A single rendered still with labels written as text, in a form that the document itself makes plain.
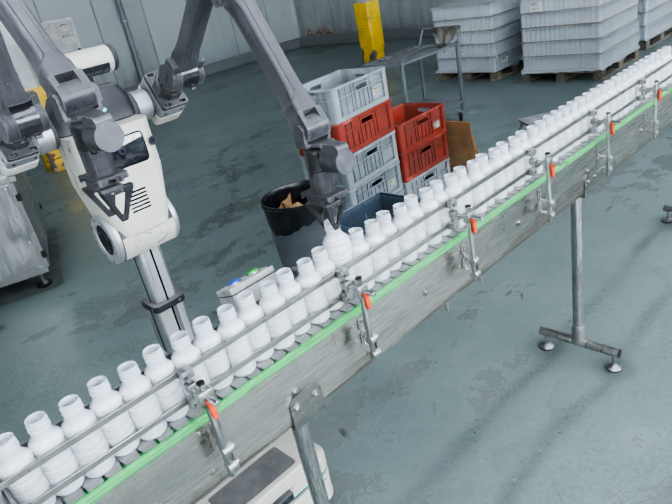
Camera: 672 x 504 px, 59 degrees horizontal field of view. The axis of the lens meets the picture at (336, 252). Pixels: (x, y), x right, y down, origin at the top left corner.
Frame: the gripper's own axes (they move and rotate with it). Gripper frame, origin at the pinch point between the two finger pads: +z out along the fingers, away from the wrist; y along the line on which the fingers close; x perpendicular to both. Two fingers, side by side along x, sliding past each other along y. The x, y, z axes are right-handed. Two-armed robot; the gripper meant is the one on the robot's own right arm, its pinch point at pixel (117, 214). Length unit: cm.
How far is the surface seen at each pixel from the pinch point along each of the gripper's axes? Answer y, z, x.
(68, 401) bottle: 14.1, 24.4, -25.6
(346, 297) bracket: 21, 35, 39
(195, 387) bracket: 22.2, 31.7, -5.3
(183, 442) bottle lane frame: 20.7, 42.5, -10.9
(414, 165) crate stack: -169, 107, 289
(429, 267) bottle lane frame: 21, 42, 71
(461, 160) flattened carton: -166, 122, 345
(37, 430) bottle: 16.4, 25.0, -32.4
